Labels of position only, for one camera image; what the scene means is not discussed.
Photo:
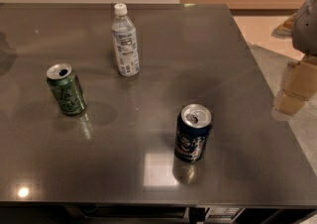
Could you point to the white labelled box under table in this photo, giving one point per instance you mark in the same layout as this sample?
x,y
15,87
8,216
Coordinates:
x,y
223,214

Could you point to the clear blue-label plastic bottle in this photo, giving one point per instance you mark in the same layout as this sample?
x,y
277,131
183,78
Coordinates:
x,y
125,41

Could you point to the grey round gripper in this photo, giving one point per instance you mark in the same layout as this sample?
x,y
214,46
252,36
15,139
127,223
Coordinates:
x,y
307,29

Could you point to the green soda can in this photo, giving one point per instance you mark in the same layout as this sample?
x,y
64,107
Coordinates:
x,y
64,83

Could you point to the dark blue soda can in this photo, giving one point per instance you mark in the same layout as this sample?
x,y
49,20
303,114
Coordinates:
x,y
194,125

